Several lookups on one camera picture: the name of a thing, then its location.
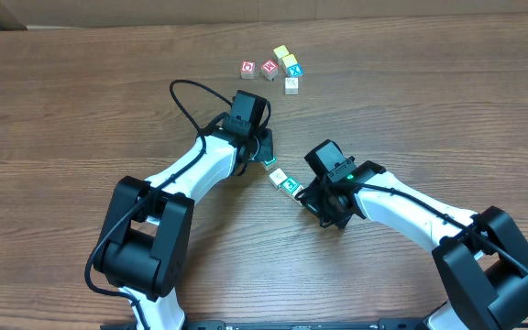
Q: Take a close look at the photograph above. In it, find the yellow top wooden block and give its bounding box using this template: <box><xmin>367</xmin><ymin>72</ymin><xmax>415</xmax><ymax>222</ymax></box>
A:
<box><xmin>273</xmin><ymin>45</ymin><xmax>290</xmax><ymax>65</ymax></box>

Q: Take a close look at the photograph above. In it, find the white leaf wooden block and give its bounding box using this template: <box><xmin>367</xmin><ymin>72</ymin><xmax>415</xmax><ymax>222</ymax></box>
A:
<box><xmin>291</xmin><ymin>185</ymin><xmax>304</xmax><ymax>207</ymax></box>

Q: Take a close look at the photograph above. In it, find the red letter wooden block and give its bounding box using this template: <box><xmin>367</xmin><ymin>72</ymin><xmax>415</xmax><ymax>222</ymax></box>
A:
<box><xmin>260</xmin><ymin>60</ymin><xmax>279</xmax><ymax>81</ymax></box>

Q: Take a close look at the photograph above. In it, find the white drawing wooden block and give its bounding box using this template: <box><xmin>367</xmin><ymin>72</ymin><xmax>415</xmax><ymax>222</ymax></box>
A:
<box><xmin>284</xmin><ymin>77</ymin><xmax>299</xmax><ymax>95</ymax></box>

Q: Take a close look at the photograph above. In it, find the white swirl wooden block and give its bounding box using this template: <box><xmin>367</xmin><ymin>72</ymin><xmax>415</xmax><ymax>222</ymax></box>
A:
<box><xmin>269</xmin><ymin>168</ymin><xmax>288</xmax><ymax>189</ymax></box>

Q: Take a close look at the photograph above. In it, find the blue X wooden block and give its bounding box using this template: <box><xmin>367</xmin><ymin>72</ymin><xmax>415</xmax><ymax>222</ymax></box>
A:
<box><xmin>286</xmin><ymin>64</ymin><xmax>303</xmax><ymax>79</ymax></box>

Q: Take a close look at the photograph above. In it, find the cardboard box wall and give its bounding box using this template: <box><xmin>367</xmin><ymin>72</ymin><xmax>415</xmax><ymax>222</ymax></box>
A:
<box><xmin>0</xmin><ymin>0</ymin><xmax>528</xmax><ymax>29</ymax></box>

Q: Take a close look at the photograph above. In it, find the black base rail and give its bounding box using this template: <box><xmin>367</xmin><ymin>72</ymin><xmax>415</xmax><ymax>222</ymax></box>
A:
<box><xmin>99</xmin><ymin>317</ymin><xmax>509</xmax><ymax>330</ymax></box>

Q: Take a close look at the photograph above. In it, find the red circle wooden block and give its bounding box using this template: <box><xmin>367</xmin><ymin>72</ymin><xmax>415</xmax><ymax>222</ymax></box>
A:
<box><xmin>240</xmin><ymin>60</ymin><xmax>256</xmax><ymax>80</ymax></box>

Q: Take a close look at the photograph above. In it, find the yellow wooden block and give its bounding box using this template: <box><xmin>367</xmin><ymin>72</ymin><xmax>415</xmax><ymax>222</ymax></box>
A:
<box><xmin>261</xmin><ymin>157</ymin><xmax>277</xmax><ymax>171</ymax></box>
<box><xmin>280</xmin><ymin>54</ymin><xmax>298</xmax><ymax>75</ymax></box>
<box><xmin>273</xmin><ymin>45</ymin><xmax>290</xmax><ymax>65</ymax></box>

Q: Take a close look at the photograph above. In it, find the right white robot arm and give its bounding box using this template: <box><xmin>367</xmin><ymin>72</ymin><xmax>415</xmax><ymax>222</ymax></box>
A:
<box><xmin>296</xmin><ymin>140</ymin><xmax>528</xmax><ymax>329</ymax></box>

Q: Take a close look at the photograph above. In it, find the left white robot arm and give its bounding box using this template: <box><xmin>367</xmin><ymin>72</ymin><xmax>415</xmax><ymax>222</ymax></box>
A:
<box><xmin>84</xmin><ymin>91</ymin><xmax>273</xmax><ymax>329</ymax></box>

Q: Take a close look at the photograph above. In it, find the green picture wooden block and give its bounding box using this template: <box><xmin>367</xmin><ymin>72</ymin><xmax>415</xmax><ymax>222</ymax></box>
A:
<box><xmin>280</xmin><ymin>177</ymin><xmax>303</xmax><ymax>199</ymax></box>

